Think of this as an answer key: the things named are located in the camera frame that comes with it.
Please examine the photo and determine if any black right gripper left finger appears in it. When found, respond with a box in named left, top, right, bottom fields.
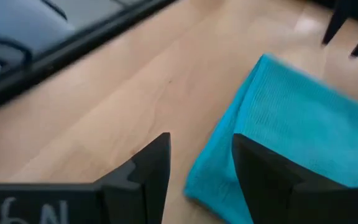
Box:
left=94, top=133, right=171, bottom=224

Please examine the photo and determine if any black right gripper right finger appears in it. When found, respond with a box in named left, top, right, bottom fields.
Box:
left=232, top=134, right=358, bottom=224

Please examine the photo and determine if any teal microfiber towel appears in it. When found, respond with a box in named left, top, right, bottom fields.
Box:
left=183, top=53, right=358, bottom=224

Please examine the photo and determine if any black aluminium table frame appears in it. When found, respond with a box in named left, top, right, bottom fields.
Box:
left=0, top=0, right=180, bottom=118

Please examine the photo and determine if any black looped cable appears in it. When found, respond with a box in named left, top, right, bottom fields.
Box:
left=0, top=37, right=34, bottom=82

